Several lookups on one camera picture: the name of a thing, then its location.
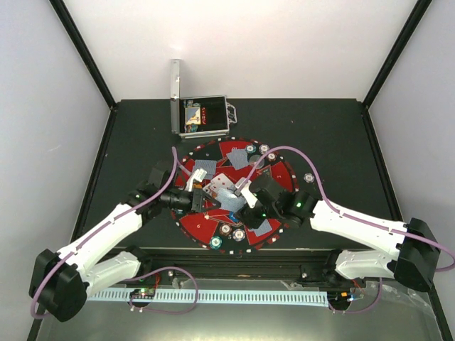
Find blue card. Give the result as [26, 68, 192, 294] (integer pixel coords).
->
[226, 148, 249, 171]
[193, 159, 217, 180]
[253, 219, 272, 237]

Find red diamonds face-up card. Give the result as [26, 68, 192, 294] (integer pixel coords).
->
[209, 173, 235, 191]

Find grey card deck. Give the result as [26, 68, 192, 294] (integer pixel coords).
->
[216, 188, 246, 213]

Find brown chip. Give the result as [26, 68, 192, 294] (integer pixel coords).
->
[219, 224, 232, 236]
[267, 153, 277, 162]

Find purple white chip stack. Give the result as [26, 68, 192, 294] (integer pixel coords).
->
[304, 173, 315, 183]

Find clear round dealer puck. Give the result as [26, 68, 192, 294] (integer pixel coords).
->
[249, 155, 264, 169]

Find green chips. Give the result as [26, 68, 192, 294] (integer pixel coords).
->
[209, 236, 223, 250]
[245, 144, 257, 154]

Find blue white chip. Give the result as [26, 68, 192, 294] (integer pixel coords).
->
[232, 229, 246, 242]

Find blue white chips seat one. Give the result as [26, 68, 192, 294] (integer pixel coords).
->
[259, 144, 270, 155]

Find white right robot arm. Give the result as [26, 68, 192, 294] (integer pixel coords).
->
[235, 175, 441, 292]

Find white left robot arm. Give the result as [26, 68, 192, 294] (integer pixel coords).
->
[29, 160, 220, 322]

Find round red black poker mat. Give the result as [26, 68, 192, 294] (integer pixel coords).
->
[171, 137, 299, 255]

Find card pack in case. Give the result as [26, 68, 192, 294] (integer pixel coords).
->
[185, 107, 201, 125]

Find open aluminium poker case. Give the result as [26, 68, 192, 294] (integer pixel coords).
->
[170, 59, 237, 139]

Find small green circuit board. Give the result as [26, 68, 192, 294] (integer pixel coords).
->
[129, 288, 155, 299]

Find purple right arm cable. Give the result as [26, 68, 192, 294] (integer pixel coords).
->
[245, 145, 455, 315]

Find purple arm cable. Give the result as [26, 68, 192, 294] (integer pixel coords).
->
[30, 146, 178, 319]
[245, 145, 455, 315]

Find light blue cable duct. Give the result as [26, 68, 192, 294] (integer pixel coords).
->
[88, 288, 328, 308]

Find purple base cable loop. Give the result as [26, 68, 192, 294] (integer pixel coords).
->
[122, 266, 199, 315]

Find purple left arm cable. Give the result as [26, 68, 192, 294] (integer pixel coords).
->
[30, 146, 178, 319]

